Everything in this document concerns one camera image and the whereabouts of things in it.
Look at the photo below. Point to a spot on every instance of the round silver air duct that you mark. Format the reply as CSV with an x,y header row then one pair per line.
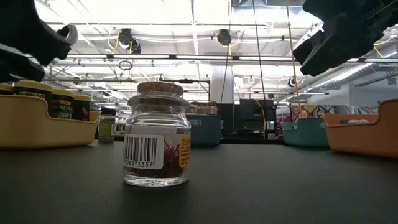
x,y
342,77

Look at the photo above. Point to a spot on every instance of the white building pillar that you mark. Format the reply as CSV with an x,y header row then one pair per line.
x,y
222,84

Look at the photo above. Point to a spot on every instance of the coral orange plastic bin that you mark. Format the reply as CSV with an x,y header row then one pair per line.
x,y
357,140

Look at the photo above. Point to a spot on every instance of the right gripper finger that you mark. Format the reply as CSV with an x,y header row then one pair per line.
x,y
335,46

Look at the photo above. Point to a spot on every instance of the yellow plastic bin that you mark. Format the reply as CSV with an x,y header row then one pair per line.
x,y
37,130

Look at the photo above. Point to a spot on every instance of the colourful patterned cloth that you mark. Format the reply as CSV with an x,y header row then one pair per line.
x,y
311,111

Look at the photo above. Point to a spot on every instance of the yellow lid chili onion jar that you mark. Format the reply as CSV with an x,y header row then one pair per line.
x,y
6,88
81,109
62,105
34,90

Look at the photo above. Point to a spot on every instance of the long horizontal overhead rail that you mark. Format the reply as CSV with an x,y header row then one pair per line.
x,y
140,56

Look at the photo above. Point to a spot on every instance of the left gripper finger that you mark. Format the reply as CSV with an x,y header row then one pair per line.
x,y
25,28
15,67

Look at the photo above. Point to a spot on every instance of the teal plastic bin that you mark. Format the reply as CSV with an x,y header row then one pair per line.
x,y
303,133

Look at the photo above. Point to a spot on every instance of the dark blue plastic bin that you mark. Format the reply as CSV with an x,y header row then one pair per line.
x,y
206,130

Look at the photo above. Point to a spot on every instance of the grey ceiling pipe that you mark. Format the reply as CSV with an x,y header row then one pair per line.
x,y
93,80

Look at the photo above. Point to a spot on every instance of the black lid green herb jar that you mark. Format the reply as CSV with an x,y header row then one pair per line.
x,y
106,130

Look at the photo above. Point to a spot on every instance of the black computer tower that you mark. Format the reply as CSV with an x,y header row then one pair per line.
x,y
248,118

